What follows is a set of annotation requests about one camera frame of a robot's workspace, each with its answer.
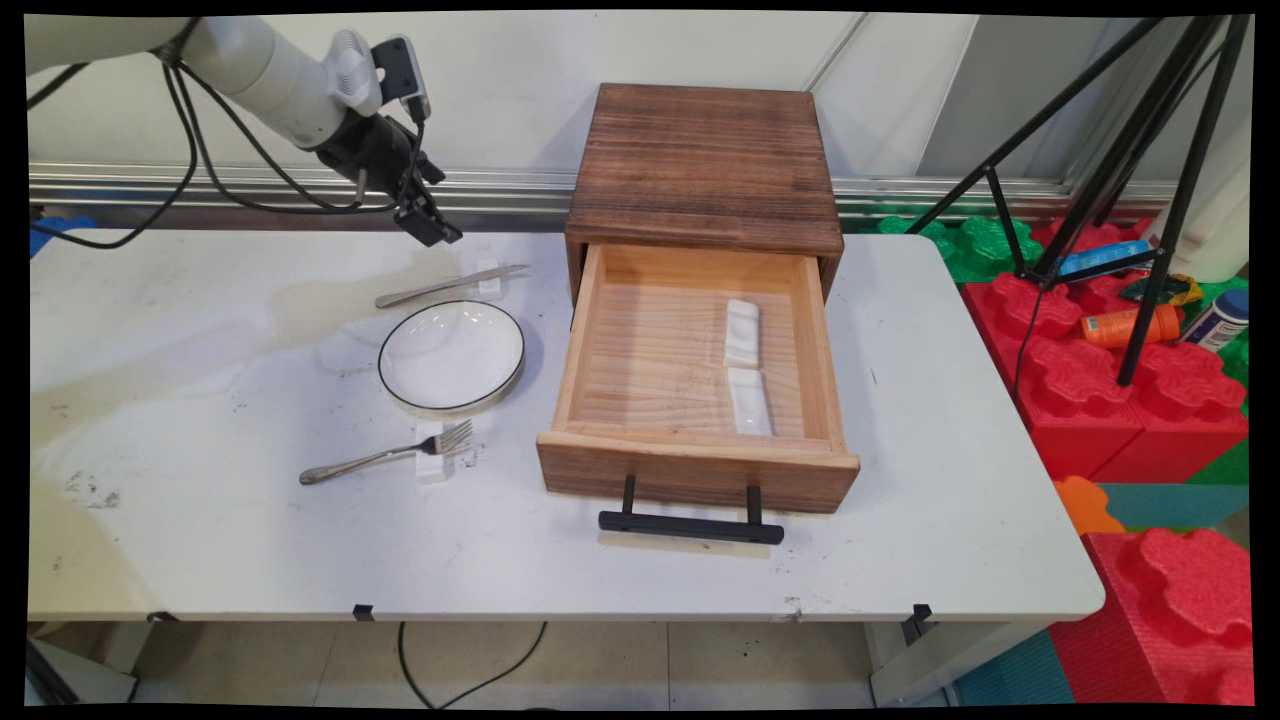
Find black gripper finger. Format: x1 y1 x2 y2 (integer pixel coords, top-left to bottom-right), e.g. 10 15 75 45
410 152 463 243
393 190 446 248

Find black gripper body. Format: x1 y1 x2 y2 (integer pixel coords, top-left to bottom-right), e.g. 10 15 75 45
316 112 421 191

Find silver table knife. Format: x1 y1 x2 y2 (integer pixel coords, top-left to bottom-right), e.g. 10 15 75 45
375 264 532 309

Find light wooden drawer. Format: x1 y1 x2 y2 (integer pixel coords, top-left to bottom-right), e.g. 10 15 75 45
537 243 861 514

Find black bar drawer handle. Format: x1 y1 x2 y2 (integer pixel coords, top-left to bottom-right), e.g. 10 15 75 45
598 474 786 546

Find white plate with black rim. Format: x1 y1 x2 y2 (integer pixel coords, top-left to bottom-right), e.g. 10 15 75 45
378 300 527 415

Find silver fork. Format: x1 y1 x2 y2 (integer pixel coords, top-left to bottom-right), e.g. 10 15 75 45
299 419 475 486

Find dark brown wooden cabinet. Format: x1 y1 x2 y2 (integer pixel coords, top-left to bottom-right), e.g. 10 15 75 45
565 83 846 301

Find blue plastic piece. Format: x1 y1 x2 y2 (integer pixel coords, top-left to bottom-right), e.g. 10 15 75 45
30 215 97 257

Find white table leg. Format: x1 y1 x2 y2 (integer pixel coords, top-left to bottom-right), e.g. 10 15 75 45
865 620 1046 708
28 620 151 704

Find green foam block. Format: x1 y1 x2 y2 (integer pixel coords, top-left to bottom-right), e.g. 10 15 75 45
1190 278 1251 486
878 215 1046 284

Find red foam block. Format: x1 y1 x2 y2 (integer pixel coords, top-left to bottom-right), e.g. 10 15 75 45
1050 528 1256 706
1090 335 1251 486
1030 218 1166 313
962 272 1146 483

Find blue tube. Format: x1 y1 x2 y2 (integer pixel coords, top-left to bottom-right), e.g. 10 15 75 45
1055 240 1153 279

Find orange bottle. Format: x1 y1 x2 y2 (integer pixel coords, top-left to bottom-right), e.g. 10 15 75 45
1080 305 1183 349

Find orange foam block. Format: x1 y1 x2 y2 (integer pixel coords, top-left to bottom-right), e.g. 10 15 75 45
1053 475 1126 536

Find teal foam floor mat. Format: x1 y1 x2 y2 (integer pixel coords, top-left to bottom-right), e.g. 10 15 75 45
1100 483 1251 531
955 630 1076 707

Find black tripod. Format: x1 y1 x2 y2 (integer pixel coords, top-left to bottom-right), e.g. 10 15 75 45
905 15 1253 388

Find yellow green snack bag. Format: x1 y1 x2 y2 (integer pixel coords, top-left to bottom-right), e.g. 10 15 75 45
1120 272 1206 306

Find white bottle with blue cap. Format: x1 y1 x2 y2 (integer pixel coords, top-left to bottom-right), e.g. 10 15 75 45
1180 288 1251 353

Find aluminium wall rail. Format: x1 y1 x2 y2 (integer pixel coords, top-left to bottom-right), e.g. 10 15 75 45
30 163 1181 223

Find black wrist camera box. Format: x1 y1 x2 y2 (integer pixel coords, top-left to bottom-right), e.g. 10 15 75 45
370 35 433 123

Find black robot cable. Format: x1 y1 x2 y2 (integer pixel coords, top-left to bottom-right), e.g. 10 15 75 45
30 45 201 251
165 40 431 216
27 62 91 109

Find black cable under table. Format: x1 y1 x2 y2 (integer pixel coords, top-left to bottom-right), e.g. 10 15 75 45
398 622 549 711

